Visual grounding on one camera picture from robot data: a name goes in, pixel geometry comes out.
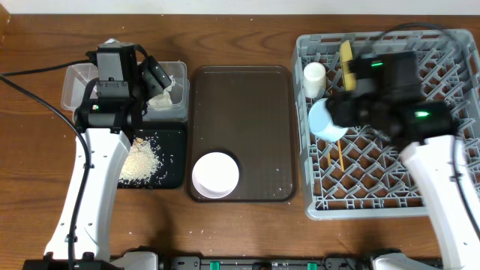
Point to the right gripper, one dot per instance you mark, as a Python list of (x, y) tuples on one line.
[(342, 103)]

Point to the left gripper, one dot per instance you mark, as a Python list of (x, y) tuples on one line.
[(152, 77)]

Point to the white napkin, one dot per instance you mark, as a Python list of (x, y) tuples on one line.
[(163, 101)]

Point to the yellow plate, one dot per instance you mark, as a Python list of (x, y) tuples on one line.
[(346, 55)]

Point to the light blue bowl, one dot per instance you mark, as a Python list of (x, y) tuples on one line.
[(321, 125)]

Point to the white cup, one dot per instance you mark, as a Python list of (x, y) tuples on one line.
[(314, 80)]

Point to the pink bowl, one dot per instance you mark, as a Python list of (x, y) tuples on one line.
[(215, 175)]

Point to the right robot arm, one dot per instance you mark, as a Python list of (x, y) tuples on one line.
[(425, 134)]

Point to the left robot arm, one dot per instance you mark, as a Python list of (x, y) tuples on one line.
[(82, 237)]

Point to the grey dishwasher rack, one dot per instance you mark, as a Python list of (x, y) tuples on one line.
[(374, 183)]

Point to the black plastic bin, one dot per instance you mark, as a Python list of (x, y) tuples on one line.
[(173, 137)]

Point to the clear plastic bin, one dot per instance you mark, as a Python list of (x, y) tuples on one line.
[(77, 76)]

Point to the pile of rice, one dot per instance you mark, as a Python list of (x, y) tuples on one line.
[(146, 166)]

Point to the brown serving tray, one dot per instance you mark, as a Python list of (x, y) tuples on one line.
[(247, 112)]

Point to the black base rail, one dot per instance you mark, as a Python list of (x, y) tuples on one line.
[(245, 263)]

